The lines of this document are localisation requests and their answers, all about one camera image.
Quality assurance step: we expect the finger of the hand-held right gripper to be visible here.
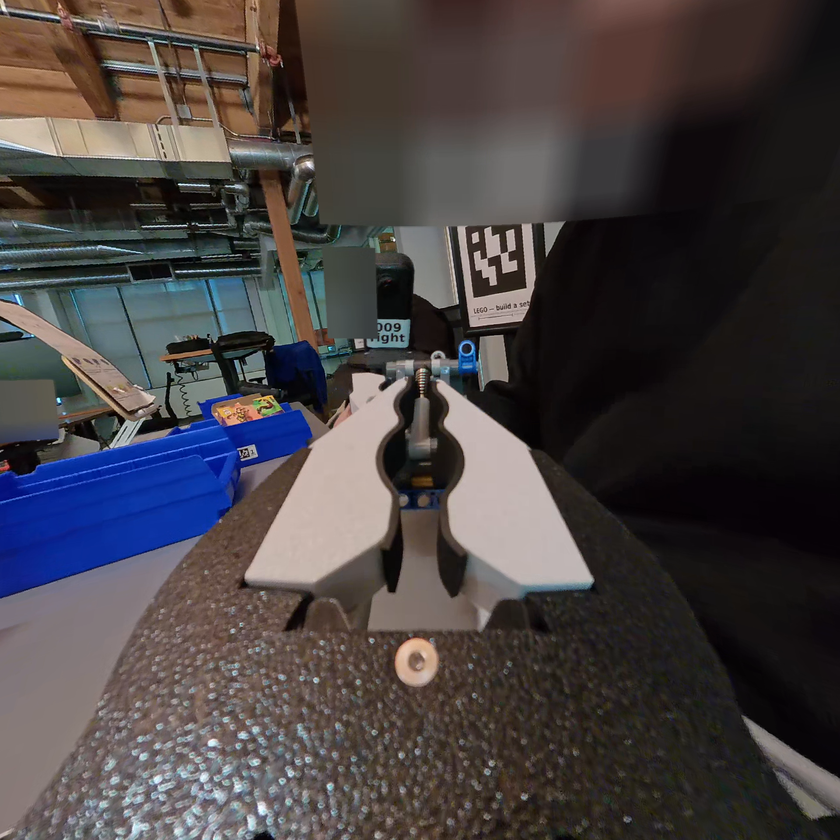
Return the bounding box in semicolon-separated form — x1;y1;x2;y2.
350;373;395;411

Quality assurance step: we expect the black white fiducial marker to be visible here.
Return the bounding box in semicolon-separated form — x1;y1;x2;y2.
448;223;547;337

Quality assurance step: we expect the colourful packet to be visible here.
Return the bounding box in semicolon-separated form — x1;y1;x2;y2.
217;395;284;424

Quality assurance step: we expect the wooden post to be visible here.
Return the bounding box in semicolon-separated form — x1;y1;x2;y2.
259;169;319;349

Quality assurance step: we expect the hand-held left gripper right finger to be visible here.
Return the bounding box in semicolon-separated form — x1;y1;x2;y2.
434;381;596;632

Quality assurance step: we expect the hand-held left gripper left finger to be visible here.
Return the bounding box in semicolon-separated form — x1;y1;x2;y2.
244;379;404;632

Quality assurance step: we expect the wooden standing desk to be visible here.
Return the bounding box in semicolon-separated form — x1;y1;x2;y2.
161;338;217;421

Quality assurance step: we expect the blue bin with white label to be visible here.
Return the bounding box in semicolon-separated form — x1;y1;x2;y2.
197;397;313;468

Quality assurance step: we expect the silver ventilation duct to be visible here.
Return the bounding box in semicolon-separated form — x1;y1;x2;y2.
226;138;316;224

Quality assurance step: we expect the rectangular metal duct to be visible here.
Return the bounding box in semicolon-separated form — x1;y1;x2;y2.
0;118;232;179

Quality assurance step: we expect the blue grey lego model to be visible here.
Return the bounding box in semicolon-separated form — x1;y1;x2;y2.
386;340;476;509

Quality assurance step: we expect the brown cardboard sheet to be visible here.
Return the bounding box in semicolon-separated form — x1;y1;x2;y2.
0;301;157;421

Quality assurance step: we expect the person's black clothed body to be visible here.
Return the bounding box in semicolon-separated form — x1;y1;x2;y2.
459;197;840;778

